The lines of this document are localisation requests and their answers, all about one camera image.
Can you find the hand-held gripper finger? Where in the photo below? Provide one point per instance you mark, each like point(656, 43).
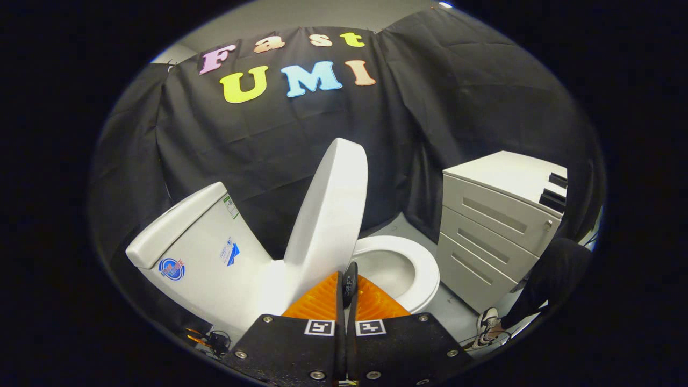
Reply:
point(350, 344)
point(341, 322)

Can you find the white toilet lid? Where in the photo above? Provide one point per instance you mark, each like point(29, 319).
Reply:
point(328, 215)

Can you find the white toilet seat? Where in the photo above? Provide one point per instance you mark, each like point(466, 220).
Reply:
point(424, 269)

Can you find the white ceramic toilet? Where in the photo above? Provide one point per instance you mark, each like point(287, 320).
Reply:
point(199, 258)

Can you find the white and black sneaker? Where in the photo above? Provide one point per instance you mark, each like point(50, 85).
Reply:
point(488, 325)

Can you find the white drawer cabinet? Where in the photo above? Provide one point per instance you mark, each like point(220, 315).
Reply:
point(494, 226)

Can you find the person's leg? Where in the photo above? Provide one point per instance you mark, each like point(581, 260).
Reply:
point(559, 269)

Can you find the black backdrop cloth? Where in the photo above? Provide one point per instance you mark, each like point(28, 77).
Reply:
point(430, 97)

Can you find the small black block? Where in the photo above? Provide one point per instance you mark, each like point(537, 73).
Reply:
point(559, 180)
point(553, 200)

